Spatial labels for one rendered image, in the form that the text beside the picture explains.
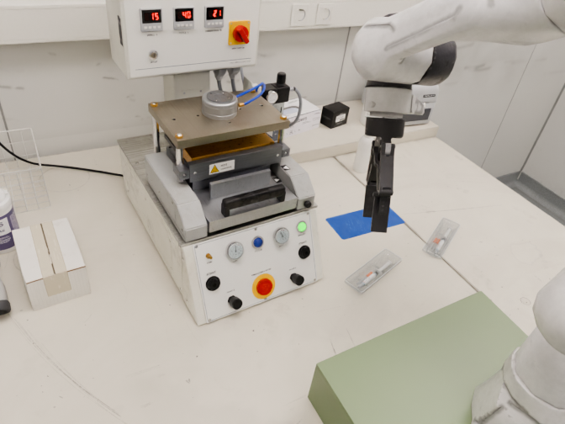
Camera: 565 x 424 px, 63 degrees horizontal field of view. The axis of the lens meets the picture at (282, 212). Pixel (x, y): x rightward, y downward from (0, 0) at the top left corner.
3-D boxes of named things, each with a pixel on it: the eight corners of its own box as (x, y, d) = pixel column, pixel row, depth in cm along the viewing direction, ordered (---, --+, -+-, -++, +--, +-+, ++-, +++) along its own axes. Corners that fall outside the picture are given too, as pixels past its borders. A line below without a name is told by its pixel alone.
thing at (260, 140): (164, 137, 111) (162, 100, 105) (245, 123, 122) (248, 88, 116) (192, 174, 100) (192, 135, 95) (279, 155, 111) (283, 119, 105)
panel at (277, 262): (206, 323, 102) (192, 244, 97) (317, 280, 116) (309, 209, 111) (209, 326, 101) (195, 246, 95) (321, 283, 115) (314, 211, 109)
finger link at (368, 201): (366, 185, 99) (366, 184, 100) (362, 217, 101) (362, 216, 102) (380, 186, 99) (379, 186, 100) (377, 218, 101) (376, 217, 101)
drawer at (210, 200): (161, 165, 117) (159, 138, 112) (238, 149, 128) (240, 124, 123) (208, 235, 98) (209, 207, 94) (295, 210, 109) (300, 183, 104)
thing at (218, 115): (141, 126, 114) (137, 76, 106) (252, 108, 129) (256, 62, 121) (178, 178, 99) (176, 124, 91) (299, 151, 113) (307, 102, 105)
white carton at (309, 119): (250, 127, 167) (251, 108, 162) (298, 113, 179) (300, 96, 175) (271, 142, 160) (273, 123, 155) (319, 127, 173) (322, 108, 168)
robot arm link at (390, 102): (368, 85, 85) (365, 115, 86) (437, 89, 85) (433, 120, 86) (361, 89, 97) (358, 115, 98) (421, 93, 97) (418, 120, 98)
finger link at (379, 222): (390, 195, 87) (391, 196, 86) (386, 231, 88) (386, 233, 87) (374, 194, 87) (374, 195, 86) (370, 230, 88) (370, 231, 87)
